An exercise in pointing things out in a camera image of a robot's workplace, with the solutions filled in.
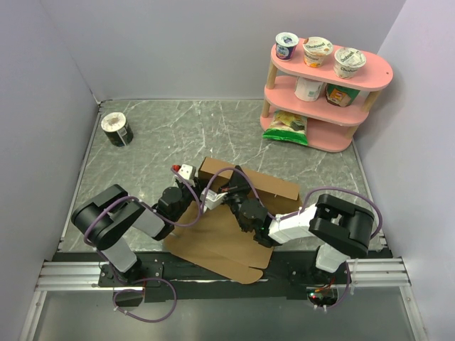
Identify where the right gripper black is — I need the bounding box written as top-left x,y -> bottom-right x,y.
218,166 -> 252,233

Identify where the brown cardboard box sheet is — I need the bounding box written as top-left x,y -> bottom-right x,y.
163,168 -> 301,284

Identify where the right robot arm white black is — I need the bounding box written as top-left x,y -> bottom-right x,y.
217,175 -> 382,283

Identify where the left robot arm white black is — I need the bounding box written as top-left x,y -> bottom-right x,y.
71,178 -> 208,286

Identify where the green chips bag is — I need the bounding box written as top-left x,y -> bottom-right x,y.
262,110 -> 309,146

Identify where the black white can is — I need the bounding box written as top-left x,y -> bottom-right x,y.
100,112 -> 134,147

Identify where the white cup middle shelf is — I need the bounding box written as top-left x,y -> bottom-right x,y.
294,77 -> 325,102

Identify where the pink three-tier shelf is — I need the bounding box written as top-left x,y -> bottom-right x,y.
260,44 -> 393,153

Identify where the green orange package middle shelf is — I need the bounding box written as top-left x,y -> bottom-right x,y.
325,83 -> 360,107

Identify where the blue white yogurt cup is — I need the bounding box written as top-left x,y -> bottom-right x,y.
275,32 -> 299,60

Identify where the orange Chobani yogurt cup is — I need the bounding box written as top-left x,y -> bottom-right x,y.
303,36 -> 333,68

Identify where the white Chobani yogurt cup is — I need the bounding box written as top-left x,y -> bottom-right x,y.
333,47 -> 367,79

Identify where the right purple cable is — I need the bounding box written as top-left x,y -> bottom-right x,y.
198,167 -> 385,310

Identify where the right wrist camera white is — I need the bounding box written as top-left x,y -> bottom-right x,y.
200,188 -> 226,212

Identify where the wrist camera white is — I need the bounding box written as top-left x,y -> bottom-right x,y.
200,188 -> 226,212
178,164 -> 196,186

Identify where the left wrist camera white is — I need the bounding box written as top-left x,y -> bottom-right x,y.
178,164 -> 196,186

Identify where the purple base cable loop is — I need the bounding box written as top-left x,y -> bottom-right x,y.
112,276 -> 178,324

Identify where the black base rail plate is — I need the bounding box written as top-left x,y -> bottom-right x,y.
53,248 -> 394,305

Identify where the aluminium frame rail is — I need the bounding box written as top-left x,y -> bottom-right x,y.
19,259 -> 118,341

